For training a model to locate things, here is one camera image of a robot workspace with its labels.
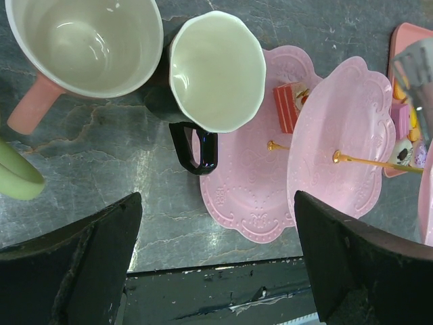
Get pink dessert tray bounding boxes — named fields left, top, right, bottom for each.
left=382, top=22, right=433, bottom=179

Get black mug white inside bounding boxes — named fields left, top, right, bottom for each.
left=144, top=11, right=267, bottom=175

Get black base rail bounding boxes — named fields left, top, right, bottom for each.
left=116, top=257, right=318, bottom=324

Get green mug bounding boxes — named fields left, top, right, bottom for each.
left=1, top=139, right=45, bottom=200

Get pink striped cake slice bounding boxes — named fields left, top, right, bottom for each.
left=390, top=103, right=410, bottom=140

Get red layered cake slice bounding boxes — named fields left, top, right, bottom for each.
left=273, top=82, right=310, bottom=134

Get metal tongs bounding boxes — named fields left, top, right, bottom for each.
left=391, top=37, right=432, bottom=145

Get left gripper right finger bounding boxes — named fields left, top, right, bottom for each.
left=294, top=191, right=432, bottom=324

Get white chocolate drizzle donut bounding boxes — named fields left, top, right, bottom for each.
left=388, top=138, right=413, bottom=166

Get pink three-tier cake stand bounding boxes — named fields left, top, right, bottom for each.
left=198, top=45, right=433, bottom=247

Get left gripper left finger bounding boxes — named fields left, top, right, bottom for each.
left=1, top=192, right=142, bottom=324

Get purple donut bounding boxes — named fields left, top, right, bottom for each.
left=411, top=140, right=428, bottom=169

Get pink mug white inside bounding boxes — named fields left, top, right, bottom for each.
left=5, top=1, right=164, bottom=135

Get yellow donut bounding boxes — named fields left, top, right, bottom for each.
left=407, top=105, right=421, bottom=142

